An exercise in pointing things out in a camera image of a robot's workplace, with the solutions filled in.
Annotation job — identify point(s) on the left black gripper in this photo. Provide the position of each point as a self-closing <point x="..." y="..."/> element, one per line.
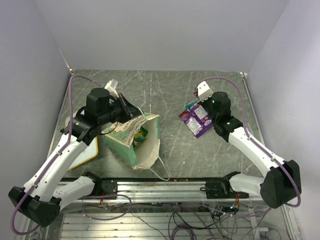
<point x="127" y="108"/>

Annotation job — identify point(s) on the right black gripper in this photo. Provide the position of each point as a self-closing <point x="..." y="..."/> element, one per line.
<point x="203" y="103"/>

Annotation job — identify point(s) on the purple snack packet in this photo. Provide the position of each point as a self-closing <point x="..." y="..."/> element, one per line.
<point x="196" y="119"/>

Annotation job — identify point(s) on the green white paper bag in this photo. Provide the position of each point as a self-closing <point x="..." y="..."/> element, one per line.
<point x="119" y="138"/>

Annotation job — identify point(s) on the teal snack packet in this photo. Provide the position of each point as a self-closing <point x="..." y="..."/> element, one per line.
<point x="191" y="103"/>

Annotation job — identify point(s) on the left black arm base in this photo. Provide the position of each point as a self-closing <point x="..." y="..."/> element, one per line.
<point x="108" y="188"/>

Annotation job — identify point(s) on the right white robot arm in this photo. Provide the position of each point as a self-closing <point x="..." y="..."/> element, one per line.
<point x="280" y="181"/>

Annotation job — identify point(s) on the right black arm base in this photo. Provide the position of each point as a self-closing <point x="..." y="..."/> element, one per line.
<point x="213" y="189"/>

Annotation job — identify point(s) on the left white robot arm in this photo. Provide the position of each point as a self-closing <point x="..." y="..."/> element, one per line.
<point x="76" y="137"/>

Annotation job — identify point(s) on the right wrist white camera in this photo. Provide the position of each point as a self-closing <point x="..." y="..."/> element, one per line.
<point x="204" y="91"/>

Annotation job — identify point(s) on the wrist white camera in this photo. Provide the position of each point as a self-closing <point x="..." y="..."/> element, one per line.
<point x="204" y="91"/>
<point x="111" y="87"/>

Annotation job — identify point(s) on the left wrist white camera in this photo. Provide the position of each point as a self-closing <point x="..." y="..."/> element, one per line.
<point x="111" y="87"/>

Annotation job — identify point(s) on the small whiteboard orange frame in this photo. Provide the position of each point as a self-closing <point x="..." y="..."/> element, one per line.
<point x="88" y="154"/>

